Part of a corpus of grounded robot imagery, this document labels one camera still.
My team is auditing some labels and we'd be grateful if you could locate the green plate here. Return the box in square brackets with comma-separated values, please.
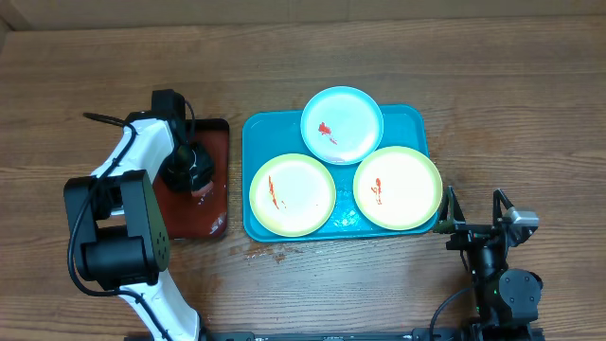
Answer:
[249, 153, 336, 238]
[353, 146, 443, 231]

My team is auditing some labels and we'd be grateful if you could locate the dark red tray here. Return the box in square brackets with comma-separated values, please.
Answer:
[153, 118, 229, 240]

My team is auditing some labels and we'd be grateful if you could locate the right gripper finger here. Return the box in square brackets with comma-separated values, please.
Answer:
[433, 186, 466, 233]
[492, 188, 513, 225]

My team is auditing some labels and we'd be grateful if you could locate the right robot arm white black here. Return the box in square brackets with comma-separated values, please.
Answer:
[427, 187, 544, 340]

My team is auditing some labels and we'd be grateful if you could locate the round orange green sponge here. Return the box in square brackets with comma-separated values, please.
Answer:
[191, 181, 214, 197]

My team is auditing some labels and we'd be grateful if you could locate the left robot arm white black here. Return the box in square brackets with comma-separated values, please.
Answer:
[63, 111, 208, 340]

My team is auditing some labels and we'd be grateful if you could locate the teal plastic tray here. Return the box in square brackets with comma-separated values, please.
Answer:
[242, 104, 438, 242]

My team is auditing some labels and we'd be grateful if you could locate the light blue plate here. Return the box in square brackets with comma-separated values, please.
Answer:
[300, 86, 384, 165]

